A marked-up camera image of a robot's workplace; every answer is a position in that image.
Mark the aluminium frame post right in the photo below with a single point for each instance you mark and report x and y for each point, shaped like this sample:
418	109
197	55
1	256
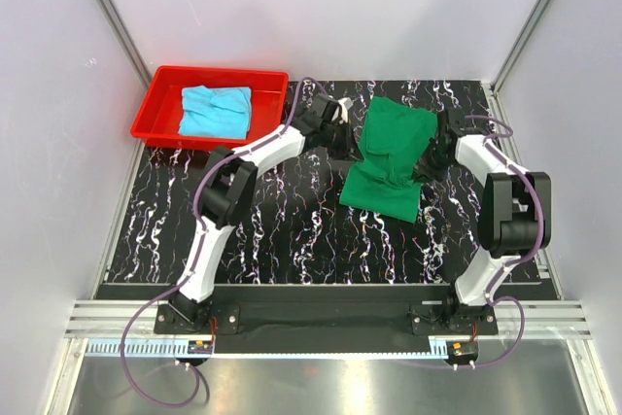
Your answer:
528	29

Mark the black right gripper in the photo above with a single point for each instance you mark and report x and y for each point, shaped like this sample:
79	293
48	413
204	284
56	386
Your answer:
422	171

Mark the aluminium frame post left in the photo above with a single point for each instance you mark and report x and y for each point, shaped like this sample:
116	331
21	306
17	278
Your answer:
124	38

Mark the aluminium frame post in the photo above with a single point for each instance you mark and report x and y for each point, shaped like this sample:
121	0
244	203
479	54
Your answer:
528	29
124	38

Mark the aluminium front rail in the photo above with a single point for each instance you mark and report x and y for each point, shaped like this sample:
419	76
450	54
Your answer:
111	326

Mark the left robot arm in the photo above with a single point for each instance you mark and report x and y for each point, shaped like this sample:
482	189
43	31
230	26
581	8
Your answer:
227	191

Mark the green t-shirt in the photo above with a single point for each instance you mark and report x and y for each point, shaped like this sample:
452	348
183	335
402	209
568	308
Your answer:
394	137

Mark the red plastic bin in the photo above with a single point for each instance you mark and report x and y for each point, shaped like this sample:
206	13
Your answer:
157	121

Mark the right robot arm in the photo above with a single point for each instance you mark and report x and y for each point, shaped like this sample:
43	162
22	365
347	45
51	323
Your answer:
513	224

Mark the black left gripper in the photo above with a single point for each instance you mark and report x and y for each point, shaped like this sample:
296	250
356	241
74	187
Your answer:
348	151

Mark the blue folded t-shirt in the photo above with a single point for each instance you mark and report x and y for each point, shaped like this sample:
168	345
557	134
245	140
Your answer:
224	112

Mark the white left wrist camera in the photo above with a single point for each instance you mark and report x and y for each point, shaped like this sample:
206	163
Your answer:
341	114

